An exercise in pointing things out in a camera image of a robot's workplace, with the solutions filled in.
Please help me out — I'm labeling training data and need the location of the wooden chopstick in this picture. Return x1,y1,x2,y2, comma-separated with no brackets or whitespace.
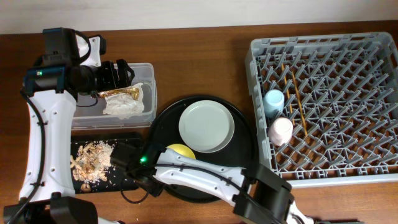
292,72,308,137
281,64,295,126

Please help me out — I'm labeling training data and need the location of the grey dishwasher rack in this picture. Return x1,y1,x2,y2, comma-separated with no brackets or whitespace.
245,32,397,188

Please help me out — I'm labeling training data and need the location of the food scraps pile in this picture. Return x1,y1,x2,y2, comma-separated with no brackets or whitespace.
70,141,115,193

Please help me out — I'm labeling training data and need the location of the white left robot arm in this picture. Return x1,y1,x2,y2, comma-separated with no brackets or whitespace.
3,28,134,223

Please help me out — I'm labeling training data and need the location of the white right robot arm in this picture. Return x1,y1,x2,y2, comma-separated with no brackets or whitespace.
110,143,314,223

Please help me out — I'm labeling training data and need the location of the white paper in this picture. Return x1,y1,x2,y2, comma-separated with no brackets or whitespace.
103,83,145,115

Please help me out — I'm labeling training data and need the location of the pink cup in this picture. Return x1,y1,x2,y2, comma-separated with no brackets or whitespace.
268,118,294,146

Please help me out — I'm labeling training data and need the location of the black rectangular tray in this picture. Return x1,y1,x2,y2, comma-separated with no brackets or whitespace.
71,132,144,194

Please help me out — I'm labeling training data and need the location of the yellow bowl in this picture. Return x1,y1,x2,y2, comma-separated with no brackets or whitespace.
167,144,196,159

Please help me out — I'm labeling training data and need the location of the black round tray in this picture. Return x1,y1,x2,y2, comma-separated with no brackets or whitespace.
147,95,258,204

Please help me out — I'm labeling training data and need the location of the gold foil wrapper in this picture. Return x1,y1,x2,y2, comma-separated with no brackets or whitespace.
98,86,140,100

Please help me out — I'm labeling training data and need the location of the clear plastic bin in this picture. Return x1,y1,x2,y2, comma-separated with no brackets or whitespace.
72,63,157,130

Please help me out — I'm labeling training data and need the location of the light blue cup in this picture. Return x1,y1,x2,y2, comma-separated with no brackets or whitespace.
263,89,284,118

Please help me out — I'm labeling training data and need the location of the grey round plate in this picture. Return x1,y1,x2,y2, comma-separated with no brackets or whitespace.
178,100,235,153

